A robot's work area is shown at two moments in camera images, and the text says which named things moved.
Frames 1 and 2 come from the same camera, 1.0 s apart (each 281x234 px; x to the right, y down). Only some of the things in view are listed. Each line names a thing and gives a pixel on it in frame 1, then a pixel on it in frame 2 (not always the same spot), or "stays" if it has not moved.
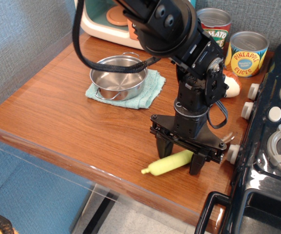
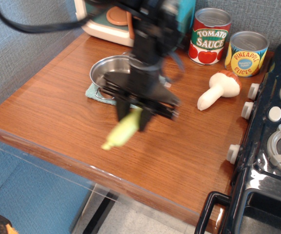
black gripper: x=188 y=129 → x=140 y=88
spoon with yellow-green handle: x=177 y=161 → x=125 y=129
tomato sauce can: x=216 y=23 stays
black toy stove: x=263 y=166 stays
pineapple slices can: x=246 y=53 stays
